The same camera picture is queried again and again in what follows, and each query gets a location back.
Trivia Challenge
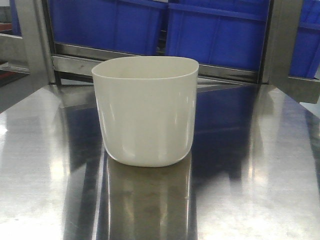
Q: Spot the stainless steel shelf rack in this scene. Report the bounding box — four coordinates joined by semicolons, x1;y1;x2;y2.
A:
10;0;320;104

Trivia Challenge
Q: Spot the left blue storage crate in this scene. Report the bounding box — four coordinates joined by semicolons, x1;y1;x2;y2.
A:
48;0;168;56

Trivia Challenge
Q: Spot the blue storage crate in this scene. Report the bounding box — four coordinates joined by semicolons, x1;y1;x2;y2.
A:
48;0;168;56
165;0;270;71

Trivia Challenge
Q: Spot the right blue storage crate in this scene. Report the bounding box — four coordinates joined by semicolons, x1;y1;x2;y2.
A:
165;0;270;71

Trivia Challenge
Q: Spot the far right blue crate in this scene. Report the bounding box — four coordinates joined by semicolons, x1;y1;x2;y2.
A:
289;0;320;79

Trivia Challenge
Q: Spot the far left blue crate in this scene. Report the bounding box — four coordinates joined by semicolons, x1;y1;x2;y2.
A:
9;0;22;37

